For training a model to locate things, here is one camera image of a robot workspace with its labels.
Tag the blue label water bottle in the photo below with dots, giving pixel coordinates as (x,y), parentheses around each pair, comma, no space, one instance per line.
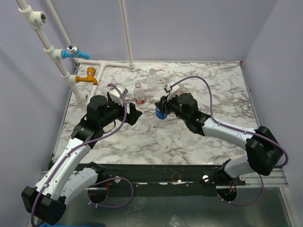
(161,118)

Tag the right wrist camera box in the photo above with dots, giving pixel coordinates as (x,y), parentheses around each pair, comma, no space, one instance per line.
(171,89)

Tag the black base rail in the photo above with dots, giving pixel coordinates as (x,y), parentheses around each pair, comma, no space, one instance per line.
(162,180)

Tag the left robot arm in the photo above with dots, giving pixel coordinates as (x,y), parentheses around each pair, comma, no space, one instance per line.
(49,198)

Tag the orange faucet valve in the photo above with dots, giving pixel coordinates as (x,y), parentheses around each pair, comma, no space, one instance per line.
(90,78)

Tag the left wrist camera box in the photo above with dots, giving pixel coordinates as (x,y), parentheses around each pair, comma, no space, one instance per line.
(115,96)

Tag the clear bottle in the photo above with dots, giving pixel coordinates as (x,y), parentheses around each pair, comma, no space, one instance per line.
(152,80)

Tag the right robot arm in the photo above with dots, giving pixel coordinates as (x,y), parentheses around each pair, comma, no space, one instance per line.
(262,151)

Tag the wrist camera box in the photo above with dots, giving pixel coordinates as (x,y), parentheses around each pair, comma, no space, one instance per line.
(115,96)
(171,89)

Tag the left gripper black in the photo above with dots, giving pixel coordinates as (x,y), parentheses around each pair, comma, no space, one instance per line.
(134,114)

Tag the white pvc pipe frame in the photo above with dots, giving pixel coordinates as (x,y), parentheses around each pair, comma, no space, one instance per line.
(37,19)

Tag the red label small bottle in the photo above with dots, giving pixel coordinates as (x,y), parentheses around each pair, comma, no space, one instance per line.
(139,93)

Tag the blue faucet valve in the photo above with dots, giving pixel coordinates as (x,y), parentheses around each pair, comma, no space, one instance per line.
(72,51)

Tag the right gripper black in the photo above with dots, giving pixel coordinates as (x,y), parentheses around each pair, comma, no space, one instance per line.
(164,107)

